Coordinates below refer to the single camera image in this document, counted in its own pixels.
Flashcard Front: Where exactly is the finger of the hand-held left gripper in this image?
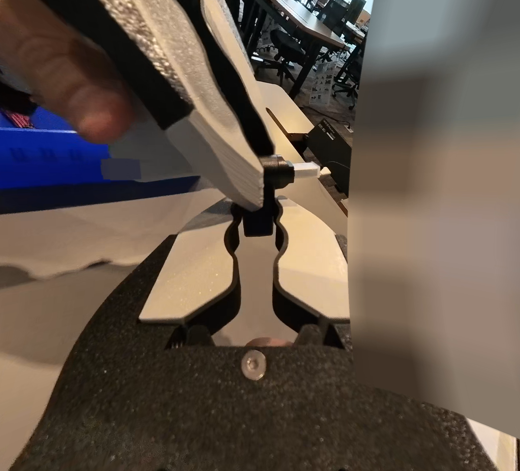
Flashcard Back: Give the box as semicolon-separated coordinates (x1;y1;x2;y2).
103;0;265;212
200;0;275;158

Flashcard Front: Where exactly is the black flat panel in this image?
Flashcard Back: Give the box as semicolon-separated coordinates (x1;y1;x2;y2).
307;116;352;198

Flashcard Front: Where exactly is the black power adapter block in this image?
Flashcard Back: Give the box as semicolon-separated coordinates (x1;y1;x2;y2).
243;154;296;238

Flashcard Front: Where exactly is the wooden top office desk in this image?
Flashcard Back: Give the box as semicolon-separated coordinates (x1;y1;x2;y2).
207;0;348;100

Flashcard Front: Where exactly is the black office chair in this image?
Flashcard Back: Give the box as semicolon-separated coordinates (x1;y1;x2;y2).
331;49;362;111
268;28;306;76

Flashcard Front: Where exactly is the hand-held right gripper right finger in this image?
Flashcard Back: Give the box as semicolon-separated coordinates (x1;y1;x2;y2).
272;196;351;323

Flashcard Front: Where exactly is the white printed floor sign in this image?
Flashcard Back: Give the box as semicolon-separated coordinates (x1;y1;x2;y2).
309;61;339;106

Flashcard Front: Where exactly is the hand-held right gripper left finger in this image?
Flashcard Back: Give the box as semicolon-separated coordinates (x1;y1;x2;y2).
139;199;242;325

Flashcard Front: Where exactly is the person's left hand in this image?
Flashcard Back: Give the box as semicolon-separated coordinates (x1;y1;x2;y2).
0;0;137;143

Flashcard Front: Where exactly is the red braided cable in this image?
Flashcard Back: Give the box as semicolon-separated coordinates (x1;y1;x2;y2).
0;109;36;130

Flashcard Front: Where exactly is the blue plastic bin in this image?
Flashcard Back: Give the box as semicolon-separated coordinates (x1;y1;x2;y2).
0;107;202;214

